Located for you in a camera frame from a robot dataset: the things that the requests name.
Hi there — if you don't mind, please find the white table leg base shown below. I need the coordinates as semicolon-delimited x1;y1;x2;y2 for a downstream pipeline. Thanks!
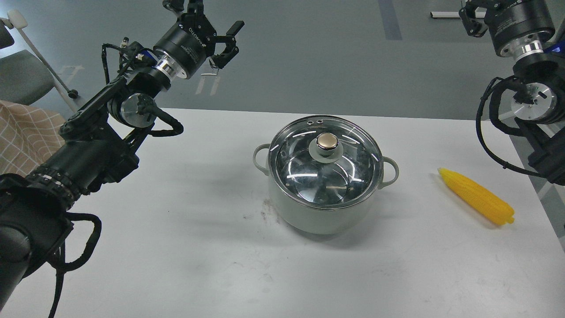
430;11;460;19

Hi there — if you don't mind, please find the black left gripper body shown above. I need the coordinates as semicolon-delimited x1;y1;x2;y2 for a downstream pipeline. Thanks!
153;12;225;79

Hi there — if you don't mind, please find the yellow plastic corn cob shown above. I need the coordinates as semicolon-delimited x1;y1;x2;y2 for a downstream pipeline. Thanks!
437;167;515;226

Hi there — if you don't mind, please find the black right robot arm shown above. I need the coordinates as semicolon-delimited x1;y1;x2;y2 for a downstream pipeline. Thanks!
459;0;565;186

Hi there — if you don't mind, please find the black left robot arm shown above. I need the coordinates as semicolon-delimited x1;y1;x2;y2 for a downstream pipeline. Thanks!
0;0;244;317

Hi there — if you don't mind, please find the glass pot lid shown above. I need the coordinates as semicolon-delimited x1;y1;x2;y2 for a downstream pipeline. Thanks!
266;115;384;209

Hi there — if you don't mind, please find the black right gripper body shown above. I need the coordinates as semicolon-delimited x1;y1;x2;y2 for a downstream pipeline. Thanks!
484;0;556;57

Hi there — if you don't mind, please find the grey office chair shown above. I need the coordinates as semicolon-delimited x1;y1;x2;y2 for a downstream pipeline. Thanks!
0;9;79;111

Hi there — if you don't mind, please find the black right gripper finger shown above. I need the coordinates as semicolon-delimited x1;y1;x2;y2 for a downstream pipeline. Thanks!
459;0;489;38

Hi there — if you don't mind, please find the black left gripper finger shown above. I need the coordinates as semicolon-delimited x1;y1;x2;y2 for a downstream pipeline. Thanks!
163;0;204;16
210;21;245;70

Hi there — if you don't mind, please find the pale green steel pot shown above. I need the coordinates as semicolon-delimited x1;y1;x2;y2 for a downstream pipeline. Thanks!
253;115;399;235

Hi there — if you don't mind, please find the beige checkered cloth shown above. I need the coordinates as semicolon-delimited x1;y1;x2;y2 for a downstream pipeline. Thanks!
0;101;65;176

